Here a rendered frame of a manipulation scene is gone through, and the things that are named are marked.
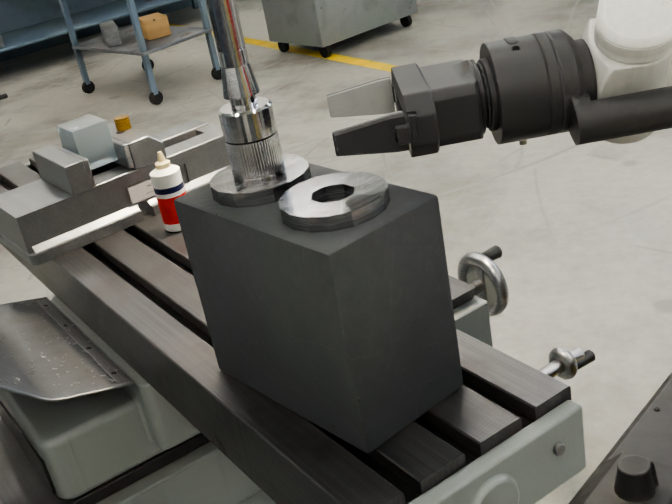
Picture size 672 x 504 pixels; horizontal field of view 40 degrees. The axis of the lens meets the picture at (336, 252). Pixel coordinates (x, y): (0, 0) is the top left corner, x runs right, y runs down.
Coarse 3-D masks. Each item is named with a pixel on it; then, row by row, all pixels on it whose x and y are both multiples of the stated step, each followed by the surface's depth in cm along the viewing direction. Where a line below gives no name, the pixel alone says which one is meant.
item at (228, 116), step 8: (256, 104) 79; (264, 104) 78; (224, 112) 78; (232, 112) 78; (240, 112) 77; (248, 112) 77; (256, 112) 77; (264, 112) 78; (272, 112) 79; (224, 120) 78; (232, 120) 78; (240, 120) 77; (248, 120) 77; (256, 120) 78
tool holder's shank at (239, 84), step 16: (208, 0) 75; (224, 0) 74; (224, 16) 75; (224, 32) 75; (240, 32) 76; (224, 48) 76; (240, 48) 76; (224, 64) 77; (240, 64) 77; (224, 80) 77; (240, 80) 77; (224, 96) 78; (240, 96) 77
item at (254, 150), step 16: (224, 128) 79; (240, 128) 78; (256, 128) 78; (272, 128) 79; (240, 144) 79; (256, 144) 78; (272, 144) 79; (240, 160) 79; (256, 160) 79; (272, 160) 80; (240, 176) 80; (256, 176) 80; (272, 176) 80
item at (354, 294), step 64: (192, 192) 84; (256, 192) 78; (320, 192) 76; (384, 192) 73; (192, 256) 85; (256, 256) 76; (320, 256) 69; (384, 256) 72; (256, 320) 81; (320, 320) 73; (384, 320) 73; (448, 320) 79; (256, 384) 86; (320, 384) 77; (384, 384) 75; (448, 384) 81
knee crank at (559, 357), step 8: (552, 352) 155; (560, 352) 153; (568, 352) 153; (576, 352) 155; (584, 352) 158; (592, 352) 158; (552, 360) 155; (560, 360) 153; (568, 360) 152; (576, 360) 155; (584, 360) 157; (592, 360) 158; (544, 368) 152; (552, 368) 152; (560, 368) 153; (568, 368) 152; (576, 368) 153; (552, 376) 152; (560, 376) 155; (568, 376) 153
